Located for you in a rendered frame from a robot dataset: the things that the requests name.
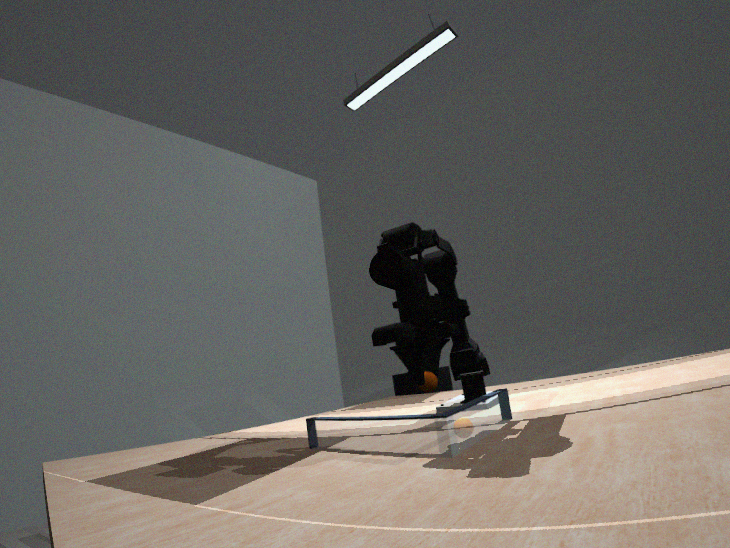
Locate clear low corner walls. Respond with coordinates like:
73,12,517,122
307,391,512,458

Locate orange ball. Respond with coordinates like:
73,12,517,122
417,371,438,392

